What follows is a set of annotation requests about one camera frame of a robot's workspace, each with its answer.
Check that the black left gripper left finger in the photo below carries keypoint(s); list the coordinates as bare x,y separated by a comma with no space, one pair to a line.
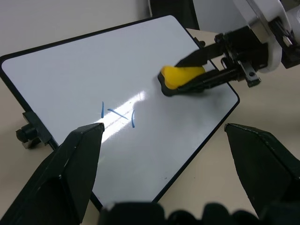
54,182

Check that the black whiteboard stand clamp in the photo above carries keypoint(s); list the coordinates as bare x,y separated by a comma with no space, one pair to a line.
199,42
32,131

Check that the black-framed whiteboard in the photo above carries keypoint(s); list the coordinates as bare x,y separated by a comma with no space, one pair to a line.
93,70

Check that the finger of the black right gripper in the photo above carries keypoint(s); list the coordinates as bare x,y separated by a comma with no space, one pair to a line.
211,78
201,56

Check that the yellow eraser with black base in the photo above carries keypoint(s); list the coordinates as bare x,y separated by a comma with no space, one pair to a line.
178,75

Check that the dark object behind table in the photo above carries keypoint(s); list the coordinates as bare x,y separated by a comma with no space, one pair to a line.
173,11

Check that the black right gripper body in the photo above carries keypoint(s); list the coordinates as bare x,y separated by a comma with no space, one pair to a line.
246,51

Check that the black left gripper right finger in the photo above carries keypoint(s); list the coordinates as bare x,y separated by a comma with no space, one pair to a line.
264,168

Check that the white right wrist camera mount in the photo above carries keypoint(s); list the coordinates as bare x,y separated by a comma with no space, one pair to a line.
274,55

